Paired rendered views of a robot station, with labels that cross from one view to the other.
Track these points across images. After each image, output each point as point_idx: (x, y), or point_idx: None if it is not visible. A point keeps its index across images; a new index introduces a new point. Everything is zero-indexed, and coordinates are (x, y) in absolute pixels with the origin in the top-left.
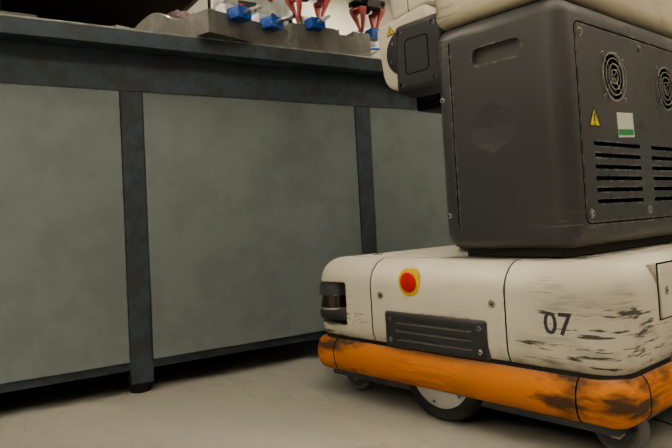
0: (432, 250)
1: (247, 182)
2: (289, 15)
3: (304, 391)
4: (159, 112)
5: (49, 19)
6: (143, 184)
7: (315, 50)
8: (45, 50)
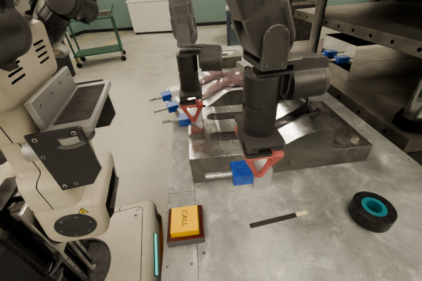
0: (124, 242)
1: None
2: (156, 109)
3: (165, 217)
4: None
5: (178, 73)
6: None
7: (173, 135)
8: None
